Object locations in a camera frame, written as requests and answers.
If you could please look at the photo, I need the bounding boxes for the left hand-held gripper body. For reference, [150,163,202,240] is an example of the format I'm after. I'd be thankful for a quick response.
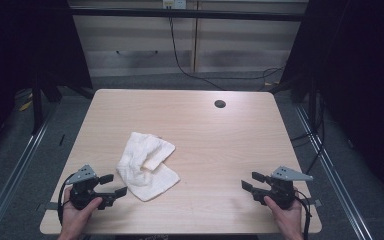
[65,164,110,211]

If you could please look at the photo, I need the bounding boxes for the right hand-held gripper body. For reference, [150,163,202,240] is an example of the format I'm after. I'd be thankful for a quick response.
[252,165,314,211]

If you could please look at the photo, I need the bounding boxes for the white towel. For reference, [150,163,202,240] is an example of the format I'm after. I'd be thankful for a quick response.
[115,131,181,203]

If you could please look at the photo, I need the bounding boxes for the person's left hand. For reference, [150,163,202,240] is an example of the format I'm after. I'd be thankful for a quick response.
[60,186,104,234]

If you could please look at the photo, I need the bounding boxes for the person's right hand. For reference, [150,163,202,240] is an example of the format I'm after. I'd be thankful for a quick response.
[263,187,304,235]

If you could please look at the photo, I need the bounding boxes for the black stand leg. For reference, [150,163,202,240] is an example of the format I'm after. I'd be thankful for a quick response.
[30,84,45,136]

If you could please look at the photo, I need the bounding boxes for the yellow floor tape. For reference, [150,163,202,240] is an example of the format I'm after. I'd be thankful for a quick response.
[18,99,34,113]

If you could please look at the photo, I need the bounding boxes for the white cabinet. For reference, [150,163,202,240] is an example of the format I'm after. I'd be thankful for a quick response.
[67,0,310,78]

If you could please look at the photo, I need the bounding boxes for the black curtain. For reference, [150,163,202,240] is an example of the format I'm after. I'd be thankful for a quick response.
[0,0,94,164]
[279,0,384,209]

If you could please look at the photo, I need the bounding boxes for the black horizontal bar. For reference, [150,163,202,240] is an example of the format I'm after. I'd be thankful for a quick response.
[69,7,307,23]

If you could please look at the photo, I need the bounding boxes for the white power outlet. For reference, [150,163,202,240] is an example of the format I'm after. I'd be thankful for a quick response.
[161,0,187,10]

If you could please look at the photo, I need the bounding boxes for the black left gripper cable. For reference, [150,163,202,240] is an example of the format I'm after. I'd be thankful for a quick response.
[56,173,77,226]

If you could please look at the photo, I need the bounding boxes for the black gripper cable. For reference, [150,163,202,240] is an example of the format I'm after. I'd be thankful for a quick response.
[56,173,77,226]
[293,189,313,240]

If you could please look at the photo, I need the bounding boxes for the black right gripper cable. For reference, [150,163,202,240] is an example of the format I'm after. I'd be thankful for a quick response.
[293,189,313,240]

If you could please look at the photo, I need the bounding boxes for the metal floor rail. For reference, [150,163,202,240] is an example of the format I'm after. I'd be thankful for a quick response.
[0,108,60,240]
[294,104,375,240]

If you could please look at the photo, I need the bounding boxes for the black floor cables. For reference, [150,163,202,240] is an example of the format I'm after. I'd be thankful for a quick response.
[289,91,328,176]

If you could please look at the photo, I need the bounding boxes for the dark cabinet handle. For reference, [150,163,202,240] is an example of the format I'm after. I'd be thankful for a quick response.
[115,49,160,57]

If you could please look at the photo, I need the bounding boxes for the black power cable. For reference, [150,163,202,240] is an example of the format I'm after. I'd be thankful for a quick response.
[167,15,285,92]

